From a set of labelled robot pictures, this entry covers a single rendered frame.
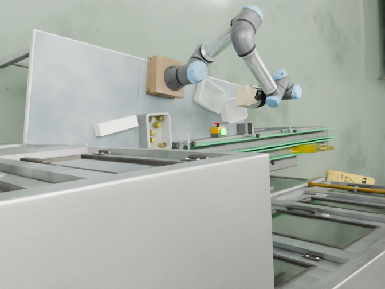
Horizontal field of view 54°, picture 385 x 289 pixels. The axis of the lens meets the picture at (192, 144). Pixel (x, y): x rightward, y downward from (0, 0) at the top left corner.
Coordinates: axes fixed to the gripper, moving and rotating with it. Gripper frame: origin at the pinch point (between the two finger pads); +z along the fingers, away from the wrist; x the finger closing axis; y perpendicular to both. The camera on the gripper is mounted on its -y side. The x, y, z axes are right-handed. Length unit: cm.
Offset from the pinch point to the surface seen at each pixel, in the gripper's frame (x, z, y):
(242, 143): 27.8, 22.3, -21.1
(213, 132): 21.5, 31.8, -1.6
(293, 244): 67, -78, 68
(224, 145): 30.6, 22.1, -2.9
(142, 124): 22, 31, 59
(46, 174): 44, -83, 157
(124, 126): 25, 29, 72
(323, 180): 49, -29, -41
